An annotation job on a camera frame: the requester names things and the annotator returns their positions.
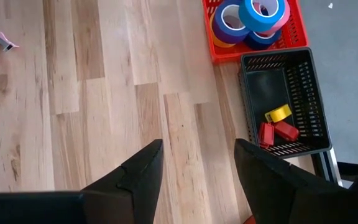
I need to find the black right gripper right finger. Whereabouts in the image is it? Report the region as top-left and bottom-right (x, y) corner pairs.
(234, 139), (347, 224)

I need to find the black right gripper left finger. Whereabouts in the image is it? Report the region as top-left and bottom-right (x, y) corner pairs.
(81, 139), (164, 224)

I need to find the red mini stapler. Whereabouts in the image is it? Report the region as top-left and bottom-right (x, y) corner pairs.
(273, 120), (300, 143)
(257, 121), (275, 148)

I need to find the yellow mini stapler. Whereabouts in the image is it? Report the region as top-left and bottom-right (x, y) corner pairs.
(264, 103), (293, 123)

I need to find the violet blue tape roll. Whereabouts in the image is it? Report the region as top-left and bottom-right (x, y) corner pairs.
(211, 0), (251, 45)

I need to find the light blue tape roll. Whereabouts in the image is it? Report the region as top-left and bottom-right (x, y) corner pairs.
(237, 0), (287, 34)

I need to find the pink tape roll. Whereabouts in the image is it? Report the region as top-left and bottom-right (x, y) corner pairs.
(259, 0), (291, 35)

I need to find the dark blue tape roll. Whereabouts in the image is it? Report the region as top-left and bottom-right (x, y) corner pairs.
(243, 28), (282, 50)

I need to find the black plastic basket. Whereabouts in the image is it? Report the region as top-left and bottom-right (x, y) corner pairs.
(238, 47), (333, 160)

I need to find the red plastic basket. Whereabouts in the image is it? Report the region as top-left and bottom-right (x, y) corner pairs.
(201, 0), (310, 65)

